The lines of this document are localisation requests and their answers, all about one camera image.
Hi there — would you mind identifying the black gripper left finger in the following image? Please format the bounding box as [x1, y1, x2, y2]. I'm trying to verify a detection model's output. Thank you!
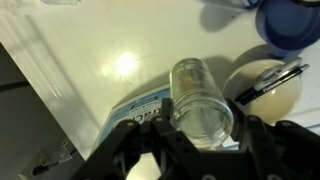
[71, 98, 201, 180]

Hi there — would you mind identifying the clear cylindrical container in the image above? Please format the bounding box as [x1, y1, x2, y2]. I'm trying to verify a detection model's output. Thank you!
[169, 57, 234, 150]

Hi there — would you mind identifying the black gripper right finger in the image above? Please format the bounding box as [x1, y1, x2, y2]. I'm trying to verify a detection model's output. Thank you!
[228, 98, 320, 180]

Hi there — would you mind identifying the black marker pen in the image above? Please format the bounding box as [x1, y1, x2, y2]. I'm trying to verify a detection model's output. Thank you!
[234, 63, 310, 106]

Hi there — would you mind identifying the large white detergent jug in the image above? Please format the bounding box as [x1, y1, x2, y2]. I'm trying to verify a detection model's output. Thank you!
[89, 84, 174, 158]

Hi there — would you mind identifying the beige ceramic bowl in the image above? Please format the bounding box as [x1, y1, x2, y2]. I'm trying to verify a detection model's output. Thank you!
[222, 59, 304, 126]

